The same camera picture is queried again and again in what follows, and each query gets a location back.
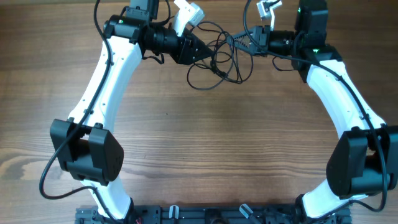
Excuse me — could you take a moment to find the black USB cable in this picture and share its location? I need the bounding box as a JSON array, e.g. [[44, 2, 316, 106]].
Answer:
[[186, 21, 254, 91], [194, 23, 254, 85]]

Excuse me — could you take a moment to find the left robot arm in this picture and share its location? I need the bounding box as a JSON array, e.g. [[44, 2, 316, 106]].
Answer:
[[50, 1, 212, 223]]

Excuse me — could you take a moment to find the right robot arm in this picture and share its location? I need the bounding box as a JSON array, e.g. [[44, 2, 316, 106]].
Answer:
[[228, 0, 397, 223]]

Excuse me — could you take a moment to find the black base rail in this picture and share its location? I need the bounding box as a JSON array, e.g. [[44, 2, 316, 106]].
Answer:
[[74, 204, 353, 224]]

